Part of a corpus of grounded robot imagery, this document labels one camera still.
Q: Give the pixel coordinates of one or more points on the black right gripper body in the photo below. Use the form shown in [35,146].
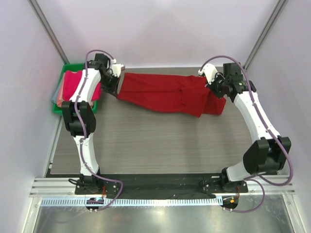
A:
[214,87]

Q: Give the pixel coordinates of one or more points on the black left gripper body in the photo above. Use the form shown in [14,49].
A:
[109,83]

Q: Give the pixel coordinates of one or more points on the dark red t-shirt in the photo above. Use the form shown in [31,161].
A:
[170,94]

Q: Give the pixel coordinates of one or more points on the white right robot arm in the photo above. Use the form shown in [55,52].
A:
[268,151]

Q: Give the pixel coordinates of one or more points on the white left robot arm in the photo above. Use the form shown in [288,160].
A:
[80,120]

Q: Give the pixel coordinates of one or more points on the salmon folded t-shirt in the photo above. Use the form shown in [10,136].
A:
[64,92]

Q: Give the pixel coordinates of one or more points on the grey-blue folded t-shirt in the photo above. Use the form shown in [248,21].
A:
[55,95]

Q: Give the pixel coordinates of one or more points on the green plastic bin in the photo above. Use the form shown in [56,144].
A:
[75,76]

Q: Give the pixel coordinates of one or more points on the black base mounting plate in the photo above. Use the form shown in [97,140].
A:
[159,186]

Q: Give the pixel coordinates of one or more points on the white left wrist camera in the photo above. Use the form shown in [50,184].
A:
[116,68]

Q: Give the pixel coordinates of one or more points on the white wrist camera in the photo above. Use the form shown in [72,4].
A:
[208,71]
[116,68]

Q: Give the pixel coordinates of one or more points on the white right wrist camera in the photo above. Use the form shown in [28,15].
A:
[208,71]

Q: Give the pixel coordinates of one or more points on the left aluminium frame post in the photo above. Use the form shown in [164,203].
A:
[48,30]

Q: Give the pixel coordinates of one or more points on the aluminium frame post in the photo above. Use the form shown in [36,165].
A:
[267,28]
[48,30]

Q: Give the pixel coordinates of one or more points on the right aluminium frame post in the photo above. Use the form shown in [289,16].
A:
[267,28]

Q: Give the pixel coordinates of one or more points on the aluminium front rail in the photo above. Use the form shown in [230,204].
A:
[60,187]

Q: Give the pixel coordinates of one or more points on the slotted cable duct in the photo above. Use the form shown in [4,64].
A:
[88,202]

